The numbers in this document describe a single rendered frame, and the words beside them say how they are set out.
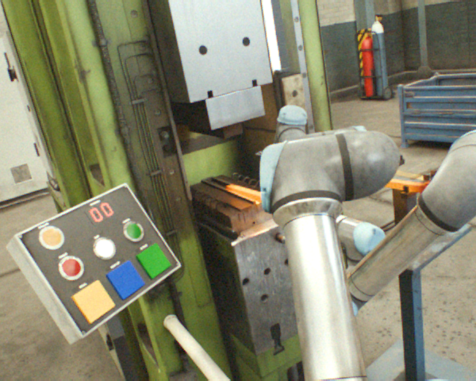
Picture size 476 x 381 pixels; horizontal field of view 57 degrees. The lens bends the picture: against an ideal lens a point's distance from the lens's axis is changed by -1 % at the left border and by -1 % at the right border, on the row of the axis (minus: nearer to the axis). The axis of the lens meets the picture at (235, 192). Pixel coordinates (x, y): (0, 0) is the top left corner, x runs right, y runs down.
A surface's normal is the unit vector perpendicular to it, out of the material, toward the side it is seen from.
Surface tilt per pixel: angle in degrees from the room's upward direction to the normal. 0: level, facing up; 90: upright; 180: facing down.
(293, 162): 48
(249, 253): 90
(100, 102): 90
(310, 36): 90
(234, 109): 90
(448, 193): 60
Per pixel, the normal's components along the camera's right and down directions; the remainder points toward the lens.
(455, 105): -0.80, 0.32
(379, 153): 0.42, -0.27
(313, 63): 0.49, 0.19
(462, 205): -0.15, 0.29
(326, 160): -0.14, -0.18
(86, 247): 0.60, -0.43
